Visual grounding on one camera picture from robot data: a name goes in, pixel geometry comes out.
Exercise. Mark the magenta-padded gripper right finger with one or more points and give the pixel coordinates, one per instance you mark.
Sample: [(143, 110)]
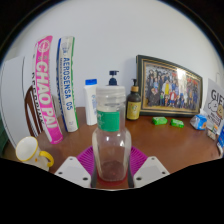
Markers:
[(150, 170)]

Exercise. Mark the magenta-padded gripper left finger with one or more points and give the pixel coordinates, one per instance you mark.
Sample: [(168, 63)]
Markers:
[(74, 171)]

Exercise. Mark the clear green-labelled plastic bottle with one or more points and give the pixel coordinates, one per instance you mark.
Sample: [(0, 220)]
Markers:
[(111, 143)]

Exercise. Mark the small green packet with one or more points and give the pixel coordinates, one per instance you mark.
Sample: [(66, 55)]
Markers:
[(177, 123), (160, 120)]

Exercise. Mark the dark yellow-labelled pump bottle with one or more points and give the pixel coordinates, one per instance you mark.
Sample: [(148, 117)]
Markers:
[(133, 108)]

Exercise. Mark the white lotion bottle blue cap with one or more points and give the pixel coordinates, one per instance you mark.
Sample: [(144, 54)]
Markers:
[(90, 103)]

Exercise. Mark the small brown snack packet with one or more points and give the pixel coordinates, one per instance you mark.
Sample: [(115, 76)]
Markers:
[(211, 134)]

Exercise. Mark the long pink and white box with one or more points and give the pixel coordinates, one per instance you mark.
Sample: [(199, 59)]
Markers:
[(46, 93)]

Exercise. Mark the framed group photo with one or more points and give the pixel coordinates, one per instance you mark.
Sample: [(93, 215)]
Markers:
[(170, 88)]

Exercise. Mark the long white and blue box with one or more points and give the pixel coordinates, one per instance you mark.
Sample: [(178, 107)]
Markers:
[(68, 86)]

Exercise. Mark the white door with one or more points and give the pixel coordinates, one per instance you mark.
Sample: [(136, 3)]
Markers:
[(13, 100)]

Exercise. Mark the white printed paper gift bag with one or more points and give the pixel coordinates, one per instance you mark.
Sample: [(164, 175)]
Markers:
[(215, 100)]

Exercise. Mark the dark blue pump bottle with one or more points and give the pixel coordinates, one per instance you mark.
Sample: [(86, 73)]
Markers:
[(113, 81)]

